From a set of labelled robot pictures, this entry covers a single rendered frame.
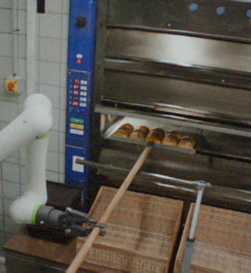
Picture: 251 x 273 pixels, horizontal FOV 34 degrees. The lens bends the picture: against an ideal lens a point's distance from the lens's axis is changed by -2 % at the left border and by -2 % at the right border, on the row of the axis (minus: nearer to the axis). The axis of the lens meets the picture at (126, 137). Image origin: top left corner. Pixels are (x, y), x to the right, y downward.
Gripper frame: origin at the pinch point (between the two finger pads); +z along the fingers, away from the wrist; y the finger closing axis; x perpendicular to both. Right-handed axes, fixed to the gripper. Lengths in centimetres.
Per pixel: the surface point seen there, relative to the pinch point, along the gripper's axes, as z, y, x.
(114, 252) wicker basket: -5, 50, -52
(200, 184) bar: 36, 3, -63
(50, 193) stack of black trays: -55, 35, -75
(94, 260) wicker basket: -17, 59, -51
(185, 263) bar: 36, 38, -41
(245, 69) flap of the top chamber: 51, -54, -99
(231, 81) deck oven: 44, -46, -101
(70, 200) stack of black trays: -40, 34, -72
